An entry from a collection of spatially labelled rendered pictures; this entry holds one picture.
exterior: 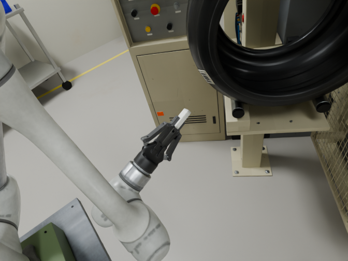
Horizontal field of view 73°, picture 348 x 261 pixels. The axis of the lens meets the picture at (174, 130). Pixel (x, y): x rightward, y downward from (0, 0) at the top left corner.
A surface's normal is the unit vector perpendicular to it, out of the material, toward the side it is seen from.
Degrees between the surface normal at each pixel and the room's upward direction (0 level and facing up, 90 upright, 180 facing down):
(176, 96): 90
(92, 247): 0
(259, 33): 90
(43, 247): 2
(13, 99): 96
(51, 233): 2
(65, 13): 90
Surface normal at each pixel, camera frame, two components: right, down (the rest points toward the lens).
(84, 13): 0.61, 0.48
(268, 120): -0.19, -0.68
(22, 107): 0.81, 0.37
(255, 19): -0.11, 0.73
